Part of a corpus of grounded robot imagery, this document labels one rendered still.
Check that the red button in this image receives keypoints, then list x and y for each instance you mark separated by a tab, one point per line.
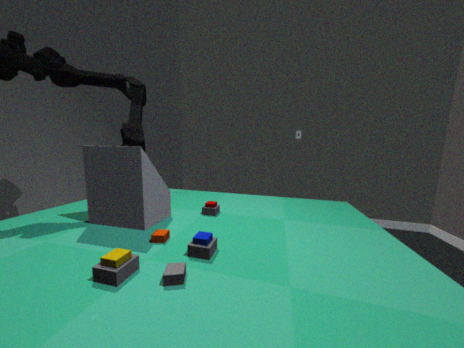
211	208

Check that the blue button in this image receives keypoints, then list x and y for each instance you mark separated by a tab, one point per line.
202	246

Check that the orange block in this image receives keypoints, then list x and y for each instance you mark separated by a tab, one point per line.
160	236

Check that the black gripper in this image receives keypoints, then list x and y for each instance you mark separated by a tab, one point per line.
8	62

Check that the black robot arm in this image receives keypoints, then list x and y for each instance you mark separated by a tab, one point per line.
47	62

